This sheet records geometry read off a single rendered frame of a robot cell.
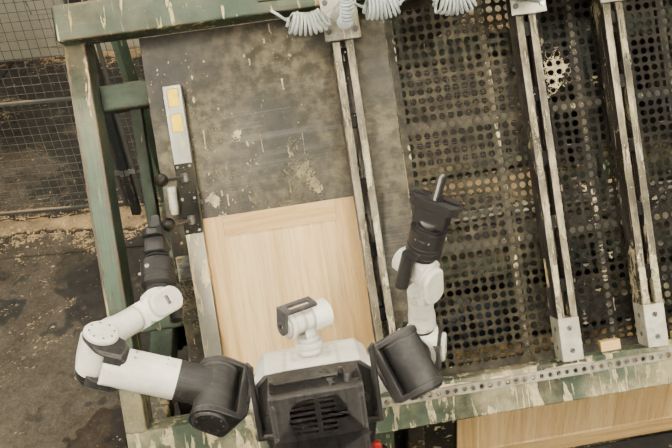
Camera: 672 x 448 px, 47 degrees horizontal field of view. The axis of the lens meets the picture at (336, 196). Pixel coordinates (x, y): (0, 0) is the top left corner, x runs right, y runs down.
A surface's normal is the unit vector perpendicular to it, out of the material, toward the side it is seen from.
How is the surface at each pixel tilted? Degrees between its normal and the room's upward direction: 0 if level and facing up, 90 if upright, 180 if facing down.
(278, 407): 67
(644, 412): 90
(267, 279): 58
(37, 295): 0
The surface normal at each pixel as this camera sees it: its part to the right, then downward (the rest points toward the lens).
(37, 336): -0.09, -0.82
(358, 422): 0.07, 0.18
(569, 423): 0.13, 0.55
